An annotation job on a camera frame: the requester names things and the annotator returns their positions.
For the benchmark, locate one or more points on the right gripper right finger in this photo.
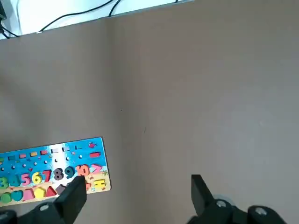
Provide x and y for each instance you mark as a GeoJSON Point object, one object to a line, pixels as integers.
{"type": "Point", "coordinates": [205, 205]}

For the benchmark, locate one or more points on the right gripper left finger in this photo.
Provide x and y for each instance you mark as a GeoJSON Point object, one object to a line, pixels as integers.
{"type": "Point", "coordinates": [67, 203]}

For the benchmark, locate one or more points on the orange number piece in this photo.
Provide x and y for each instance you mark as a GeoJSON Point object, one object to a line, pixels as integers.
{"type": "Point", "coordinates": [82, 171]}

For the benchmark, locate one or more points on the small red piece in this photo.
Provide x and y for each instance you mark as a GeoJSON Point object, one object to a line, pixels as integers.
{"type": "Point", "coordinates": [94, 154]}

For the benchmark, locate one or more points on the colourful toy puzzle board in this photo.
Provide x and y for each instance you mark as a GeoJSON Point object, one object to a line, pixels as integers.
{"type": "Point", "coordinates": [58, 161]}

